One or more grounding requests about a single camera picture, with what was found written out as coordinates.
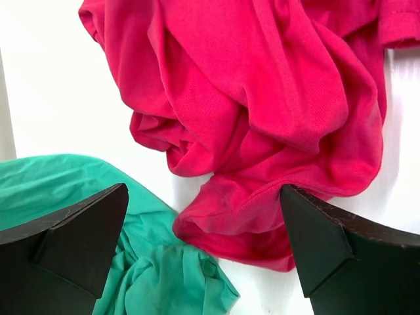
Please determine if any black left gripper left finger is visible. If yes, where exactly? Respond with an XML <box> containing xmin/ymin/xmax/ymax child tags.
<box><xmin>1</xmin><ymin>183</ymin><xmax>128</xmax><ymax>314</ymax></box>

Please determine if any red t shirt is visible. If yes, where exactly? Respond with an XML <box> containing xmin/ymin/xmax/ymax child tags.
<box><xmin>78</xmin><ymin>1</ymin><xmax>419</xmax><ymax>272</ymax></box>

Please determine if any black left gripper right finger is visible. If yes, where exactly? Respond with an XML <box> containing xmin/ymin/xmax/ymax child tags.
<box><xmin>280</xmin><ymin>185</ymin><xmax>419</xmax><ymax>315</ymax></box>

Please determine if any green t shirt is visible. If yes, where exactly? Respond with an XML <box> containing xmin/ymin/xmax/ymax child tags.
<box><xmin>1</xmin><ymin>154</ymin><xmax>239</xmax><ymax>314</ymax></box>

